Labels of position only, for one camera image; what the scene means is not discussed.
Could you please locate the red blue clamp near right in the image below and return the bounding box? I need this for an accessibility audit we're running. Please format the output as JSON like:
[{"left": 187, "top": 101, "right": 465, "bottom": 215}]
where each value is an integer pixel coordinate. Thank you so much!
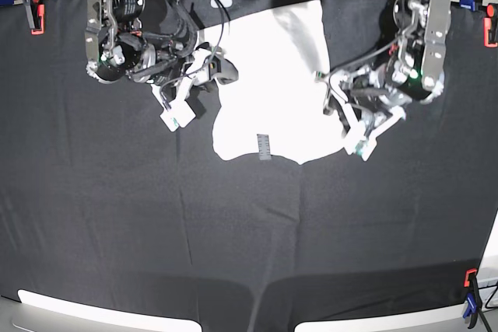
[{"left": 463, "top": 268, "right": 482, "bottom": 330}]

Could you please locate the black table cloth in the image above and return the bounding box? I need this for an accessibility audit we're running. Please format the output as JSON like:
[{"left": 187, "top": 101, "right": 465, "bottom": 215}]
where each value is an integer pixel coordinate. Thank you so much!
[{"left": 1, "top": 0, "right": 497, "bottom": 331}]

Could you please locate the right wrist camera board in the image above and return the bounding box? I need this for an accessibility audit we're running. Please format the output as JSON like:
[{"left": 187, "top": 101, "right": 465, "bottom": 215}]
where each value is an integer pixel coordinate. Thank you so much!
[{"left": 160, "top": 100, "right": 195, "bottom": 132}]

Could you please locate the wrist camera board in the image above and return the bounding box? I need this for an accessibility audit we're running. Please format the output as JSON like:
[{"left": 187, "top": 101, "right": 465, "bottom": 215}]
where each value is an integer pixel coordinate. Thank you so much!
[
  {"left": 343, "top": 129, "right": 377, "bottom": 162},
  {"left": 160, "top": 100, "right": 195, "bottom": 132}
]

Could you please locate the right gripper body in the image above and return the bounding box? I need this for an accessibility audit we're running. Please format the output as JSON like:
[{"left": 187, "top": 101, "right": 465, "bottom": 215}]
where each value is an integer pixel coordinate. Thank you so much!
[{"left": 153, "top": 42, "right": 226, "bottom": 109}]

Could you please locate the red black clamp far left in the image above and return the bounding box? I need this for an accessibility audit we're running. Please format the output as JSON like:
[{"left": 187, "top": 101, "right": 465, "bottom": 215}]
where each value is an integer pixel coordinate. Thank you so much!
[{"left": 23, "top": 0, "right": 45, "bottom": 35}]

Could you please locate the red clamp far right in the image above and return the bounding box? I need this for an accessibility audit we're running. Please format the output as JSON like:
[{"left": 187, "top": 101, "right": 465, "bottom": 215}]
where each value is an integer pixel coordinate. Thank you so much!
[{"left": 483, "top": 3, "right": 497, "bottom": 48}]

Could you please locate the white printed t-shirt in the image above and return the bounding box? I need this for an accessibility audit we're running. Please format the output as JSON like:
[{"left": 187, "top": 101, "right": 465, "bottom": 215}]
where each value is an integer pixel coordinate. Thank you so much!
[{"left": 198, "top": 0, "right": 345, "bottom": 165}]

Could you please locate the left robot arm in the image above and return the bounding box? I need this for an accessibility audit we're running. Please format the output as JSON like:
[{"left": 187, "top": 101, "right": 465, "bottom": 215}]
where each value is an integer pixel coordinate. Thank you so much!
[{"left": 316, "top": 0, "right": 451, "bottom": 145}]

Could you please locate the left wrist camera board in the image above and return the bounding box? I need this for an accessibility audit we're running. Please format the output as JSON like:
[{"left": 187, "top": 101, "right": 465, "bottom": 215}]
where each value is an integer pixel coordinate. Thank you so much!
[{"left": 343, "top": 129, "right": 377, "bottom": 162}]

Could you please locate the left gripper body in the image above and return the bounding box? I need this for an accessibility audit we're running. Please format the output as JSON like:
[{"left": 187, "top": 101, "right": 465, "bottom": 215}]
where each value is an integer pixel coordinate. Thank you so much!
[{"left": 314, "top": 67, "right": 406, "bottom": 138}]

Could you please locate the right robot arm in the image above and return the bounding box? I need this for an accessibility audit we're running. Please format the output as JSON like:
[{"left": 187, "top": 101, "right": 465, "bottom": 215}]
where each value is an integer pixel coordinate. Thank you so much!
[{"left": 85, "top": 0, "right": 239, "bottom": 128}]

